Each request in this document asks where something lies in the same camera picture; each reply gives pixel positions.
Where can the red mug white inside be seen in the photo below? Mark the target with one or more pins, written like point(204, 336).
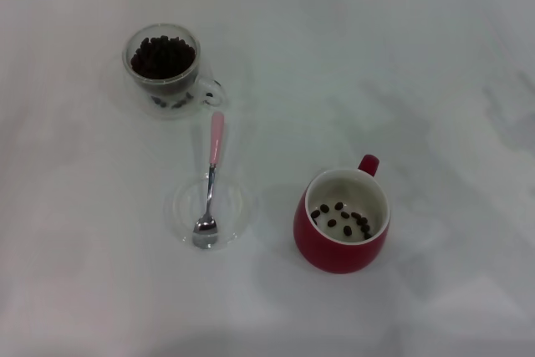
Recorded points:
point(330, 252)

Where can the dark coffee bean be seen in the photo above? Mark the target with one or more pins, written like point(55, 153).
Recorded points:
point(347, 230)
point(345, 215)
point(358, 217)
point(368, 232)
point(314, 214)
point(364, 222)
point(338, 206)
point(324, 208)
point(332, 222)

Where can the coffee bean pile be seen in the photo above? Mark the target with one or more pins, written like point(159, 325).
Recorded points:
point(163, 58)

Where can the small clear glass dish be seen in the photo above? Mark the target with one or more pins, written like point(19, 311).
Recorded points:
point(234, 215)

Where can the clear double-wall glass cup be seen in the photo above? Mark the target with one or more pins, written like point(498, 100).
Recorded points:
point(127, 68)

